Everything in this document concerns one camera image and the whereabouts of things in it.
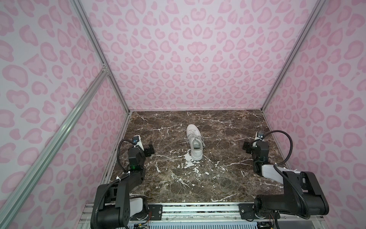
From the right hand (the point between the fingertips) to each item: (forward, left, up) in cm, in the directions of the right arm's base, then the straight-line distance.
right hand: (254, 140), depth 90 cm
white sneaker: (0, +38, +1) cm, 38 cm away
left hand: (-3, +69, +3) cm, 69 cm away
